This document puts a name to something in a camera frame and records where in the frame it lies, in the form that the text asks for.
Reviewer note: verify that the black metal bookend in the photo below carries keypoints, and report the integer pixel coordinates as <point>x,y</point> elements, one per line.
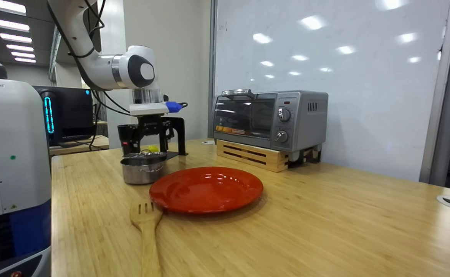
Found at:
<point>174,123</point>

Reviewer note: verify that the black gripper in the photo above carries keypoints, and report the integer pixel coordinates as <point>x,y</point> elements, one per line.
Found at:
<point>151,125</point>

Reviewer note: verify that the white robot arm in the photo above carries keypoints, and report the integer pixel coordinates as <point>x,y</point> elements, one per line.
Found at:
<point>76,22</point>

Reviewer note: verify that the white and blue robot base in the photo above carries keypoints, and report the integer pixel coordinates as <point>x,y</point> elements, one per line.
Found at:
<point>25,183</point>

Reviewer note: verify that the wooden fork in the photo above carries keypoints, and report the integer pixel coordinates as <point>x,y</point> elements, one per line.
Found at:
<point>146,217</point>

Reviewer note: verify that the black monitor with blue light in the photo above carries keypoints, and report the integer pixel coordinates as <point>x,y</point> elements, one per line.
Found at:
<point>68,114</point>

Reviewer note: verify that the yellow toy corn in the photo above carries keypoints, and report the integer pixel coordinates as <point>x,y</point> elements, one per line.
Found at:
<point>151,148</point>

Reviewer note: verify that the wooden slatted crate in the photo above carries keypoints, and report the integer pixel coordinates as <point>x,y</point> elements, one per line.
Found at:
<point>266,159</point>

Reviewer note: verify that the small steel pot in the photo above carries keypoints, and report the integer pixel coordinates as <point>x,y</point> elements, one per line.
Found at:
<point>145,168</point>

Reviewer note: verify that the red plate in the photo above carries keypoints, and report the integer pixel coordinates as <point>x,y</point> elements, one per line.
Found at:
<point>208,190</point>

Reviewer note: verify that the black cup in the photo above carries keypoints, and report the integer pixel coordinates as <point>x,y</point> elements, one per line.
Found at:
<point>125,131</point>

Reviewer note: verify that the silver toaster oven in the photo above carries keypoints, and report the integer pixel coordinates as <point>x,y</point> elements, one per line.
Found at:
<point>283,120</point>

